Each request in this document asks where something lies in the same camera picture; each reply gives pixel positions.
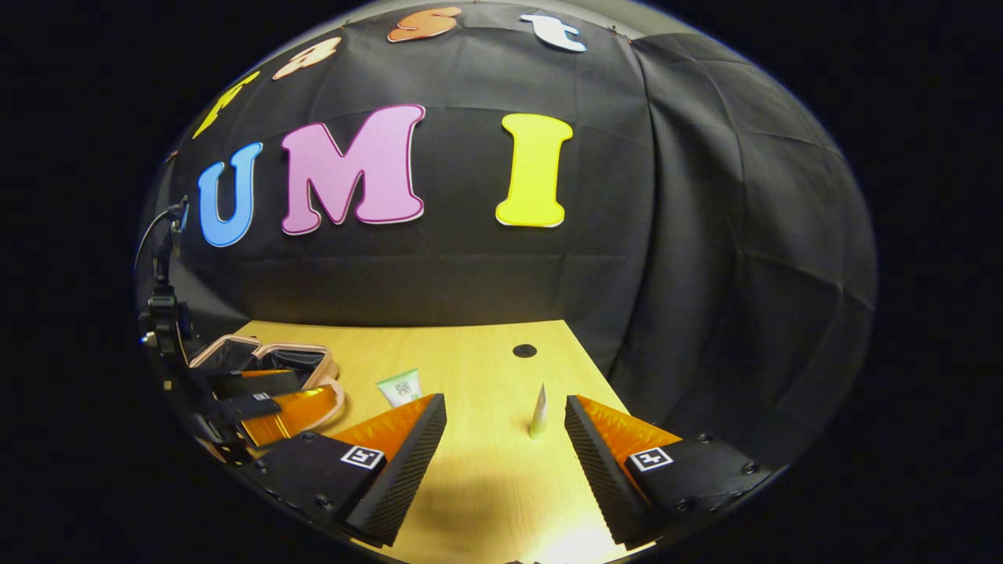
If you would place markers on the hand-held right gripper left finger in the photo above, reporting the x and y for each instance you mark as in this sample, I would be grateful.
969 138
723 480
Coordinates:
407 478

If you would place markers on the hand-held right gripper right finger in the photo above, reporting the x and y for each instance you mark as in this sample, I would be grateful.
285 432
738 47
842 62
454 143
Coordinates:
603 478

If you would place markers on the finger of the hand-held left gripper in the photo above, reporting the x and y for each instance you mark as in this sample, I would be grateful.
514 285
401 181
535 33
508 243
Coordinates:
302 411
258 384

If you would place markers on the pink suitcase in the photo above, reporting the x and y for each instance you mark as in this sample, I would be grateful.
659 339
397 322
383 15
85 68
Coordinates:
290 359

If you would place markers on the white green-banded skincare tube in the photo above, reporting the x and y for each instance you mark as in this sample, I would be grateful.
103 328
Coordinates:
401 389

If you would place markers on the slim white skincare tube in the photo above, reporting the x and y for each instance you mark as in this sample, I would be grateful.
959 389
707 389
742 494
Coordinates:
538 413

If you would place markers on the black backdrop cloth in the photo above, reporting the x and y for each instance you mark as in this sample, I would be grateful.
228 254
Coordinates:
470 282

